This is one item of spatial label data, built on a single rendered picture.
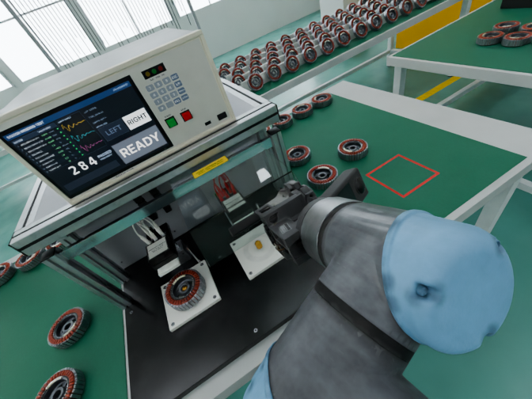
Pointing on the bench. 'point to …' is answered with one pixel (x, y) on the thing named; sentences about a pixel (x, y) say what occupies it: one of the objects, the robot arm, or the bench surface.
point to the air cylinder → (183, 252)
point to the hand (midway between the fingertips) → (285, 200)
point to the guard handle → (244, 224)
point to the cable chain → (146, 202)
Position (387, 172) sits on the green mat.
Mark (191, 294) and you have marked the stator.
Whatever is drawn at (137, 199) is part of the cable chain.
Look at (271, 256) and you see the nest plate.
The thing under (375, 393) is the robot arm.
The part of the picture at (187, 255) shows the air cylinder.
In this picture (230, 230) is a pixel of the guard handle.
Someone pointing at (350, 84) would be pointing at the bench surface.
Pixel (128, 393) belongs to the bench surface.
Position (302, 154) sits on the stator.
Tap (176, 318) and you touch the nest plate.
